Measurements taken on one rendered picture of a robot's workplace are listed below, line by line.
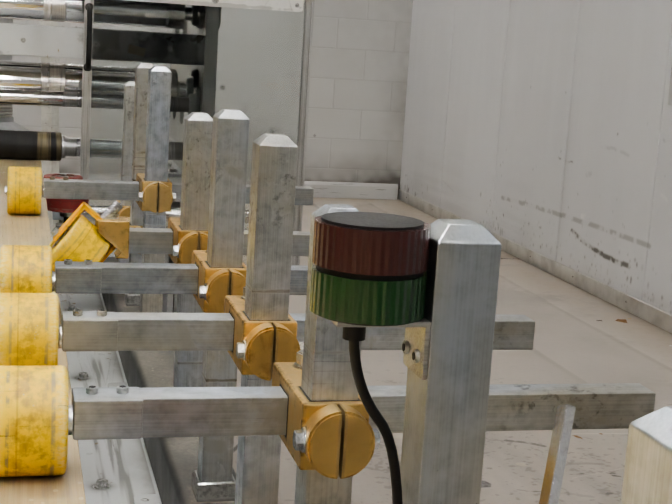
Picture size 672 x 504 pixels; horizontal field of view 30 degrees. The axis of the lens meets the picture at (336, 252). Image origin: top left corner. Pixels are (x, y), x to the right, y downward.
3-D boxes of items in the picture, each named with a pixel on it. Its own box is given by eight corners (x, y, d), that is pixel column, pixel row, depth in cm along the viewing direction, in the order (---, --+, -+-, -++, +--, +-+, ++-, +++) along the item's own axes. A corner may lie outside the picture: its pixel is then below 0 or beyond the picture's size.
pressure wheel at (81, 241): (71, 280, 169) (110, 235, 169) (73, 292, 162) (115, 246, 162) (36, 251, 168) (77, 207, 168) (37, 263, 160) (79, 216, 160)
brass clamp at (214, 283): (236, 291, 150) (238, 250, 149) (256, 317, 137) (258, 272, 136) (184, 291, 149) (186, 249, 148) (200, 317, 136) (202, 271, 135)
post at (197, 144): (195, 464, 172) (211, 112, 163) (199, 473, 168) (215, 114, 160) (170, 464, 171) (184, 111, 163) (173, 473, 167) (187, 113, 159)
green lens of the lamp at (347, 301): (404, 299, 69) (407, 260, 68) (439, 325, 63) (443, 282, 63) (298, 298, 67) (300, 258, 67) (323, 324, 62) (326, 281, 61)
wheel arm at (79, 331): (520, 343, 129) (523, 308, 129) (534, 351, 126) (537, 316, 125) (21, 343, 117) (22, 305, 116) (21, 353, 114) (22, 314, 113)
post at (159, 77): (158, 343, 219) (169, 66, 210) (160, 348, 215) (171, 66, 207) (138, 343, 218) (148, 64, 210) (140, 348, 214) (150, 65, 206)
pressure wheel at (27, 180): (41, 186, 206) (40, 224, 211) (41, 157, 212) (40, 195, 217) (4, 185, 204) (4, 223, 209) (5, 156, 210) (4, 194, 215)
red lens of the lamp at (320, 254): (408, 254, 68) (411, 214, 68) (443, 276, 63) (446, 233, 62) (300, 252, 67) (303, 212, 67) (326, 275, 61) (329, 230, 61)
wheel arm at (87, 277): (443, 291, 153) (445, 262, 153) (452, 298, 150) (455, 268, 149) (21, 287, 141) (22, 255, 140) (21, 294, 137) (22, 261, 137)
